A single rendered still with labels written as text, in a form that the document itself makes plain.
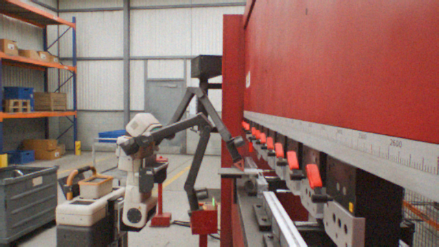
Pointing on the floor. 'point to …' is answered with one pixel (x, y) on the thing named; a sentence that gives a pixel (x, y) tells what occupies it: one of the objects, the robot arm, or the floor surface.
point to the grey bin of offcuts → (27, 200)
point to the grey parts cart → (110, 168)
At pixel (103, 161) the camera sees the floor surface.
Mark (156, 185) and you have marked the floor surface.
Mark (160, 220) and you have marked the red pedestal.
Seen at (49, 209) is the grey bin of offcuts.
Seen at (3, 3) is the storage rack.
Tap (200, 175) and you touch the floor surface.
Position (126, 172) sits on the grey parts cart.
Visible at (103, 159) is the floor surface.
